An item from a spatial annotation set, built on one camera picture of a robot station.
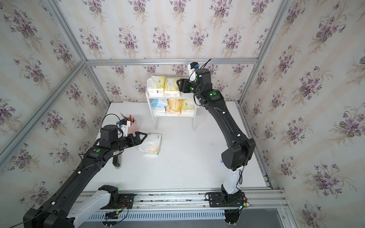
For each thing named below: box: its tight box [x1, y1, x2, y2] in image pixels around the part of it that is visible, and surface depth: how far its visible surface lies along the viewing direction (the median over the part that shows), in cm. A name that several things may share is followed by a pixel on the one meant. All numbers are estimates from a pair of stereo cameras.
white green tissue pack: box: [137, 132, 163, 155], surface depth 91 cm
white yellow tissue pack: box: [146, 75, 165, 98], surface depth 78 cm
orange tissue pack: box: [165, 98, 183, 114], surface depth 93 cm
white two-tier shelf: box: [145, 92, 197, 131], surface depth 92 cm
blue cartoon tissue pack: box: [150, 98, 168, 113], surface depth 92 cm
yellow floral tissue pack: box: [163, 77, 181, 98], surface depth 78 cm
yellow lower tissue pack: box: [180, 98, 195, 111], surface depth 95 cm
